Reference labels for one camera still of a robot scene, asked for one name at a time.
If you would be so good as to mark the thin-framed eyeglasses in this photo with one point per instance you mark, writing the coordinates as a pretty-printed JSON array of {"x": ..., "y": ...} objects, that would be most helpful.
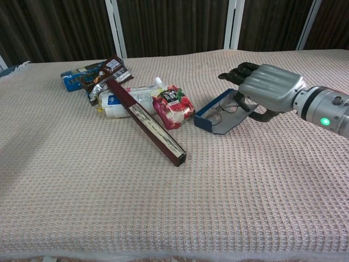
[{"x": 227, "y": 106}]

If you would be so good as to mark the teal table pad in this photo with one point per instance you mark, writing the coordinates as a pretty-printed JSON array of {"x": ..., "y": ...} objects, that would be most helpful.
[{"x": 5, "y": 73}]

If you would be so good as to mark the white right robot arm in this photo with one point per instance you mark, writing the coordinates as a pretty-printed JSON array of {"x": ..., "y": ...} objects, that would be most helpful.
[{"x": 327, "y": 106}]

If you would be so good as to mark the beige waffle weave cloth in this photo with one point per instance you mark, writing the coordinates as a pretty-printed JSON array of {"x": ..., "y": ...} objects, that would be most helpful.
[{"x": 163, "y": 204}]

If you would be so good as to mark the silver aluminum extrusion post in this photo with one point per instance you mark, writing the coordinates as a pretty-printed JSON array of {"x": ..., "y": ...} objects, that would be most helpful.
[
  {"x": 117, "y": 32},
  {"x": 2, "y": 62},
  {"x": 231, "y": 27},
  {"x": 308, "y": 27}
]

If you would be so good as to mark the dark brown curtain panel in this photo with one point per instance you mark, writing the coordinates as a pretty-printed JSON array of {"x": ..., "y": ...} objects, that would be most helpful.
[
  {"x": 272, "y": 24},
  {"x": 54, "y": 30},
  {"x": 174, "y": 27},
  {"x": 332, "y": 24}
]

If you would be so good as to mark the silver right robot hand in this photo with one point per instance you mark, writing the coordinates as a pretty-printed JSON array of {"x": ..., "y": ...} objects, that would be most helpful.
[{"x": 272, "y": 87}]

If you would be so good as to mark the blue cookie box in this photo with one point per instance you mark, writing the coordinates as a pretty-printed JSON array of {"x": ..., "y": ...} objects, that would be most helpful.
[{"x": 72, "y": 82}]

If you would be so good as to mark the red drink pouch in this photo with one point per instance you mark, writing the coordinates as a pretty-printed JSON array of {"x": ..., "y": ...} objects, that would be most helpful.
[{"x": 174, "y": 109}]

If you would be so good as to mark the long dark red box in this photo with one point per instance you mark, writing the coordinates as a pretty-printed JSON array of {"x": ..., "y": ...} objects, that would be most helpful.
[{"x": 152, "y": 128}]

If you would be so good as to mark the blue glasses case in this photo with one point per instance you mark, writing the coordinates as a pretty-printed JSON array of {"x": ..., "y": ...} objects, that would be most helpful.
[{"x": 201, "y": 121}]

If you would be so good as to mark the brown chocolate snack bag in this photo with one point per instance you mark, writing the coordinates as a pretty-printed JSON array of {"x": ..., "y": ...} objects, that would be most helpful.
[{"x": 109, "y": 71}]

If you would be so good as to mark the white plastic tissue pack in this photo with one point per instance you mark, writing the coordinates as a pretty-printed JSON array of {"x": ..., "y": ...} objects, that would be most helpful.
[{"x": 111, "y": 102}]

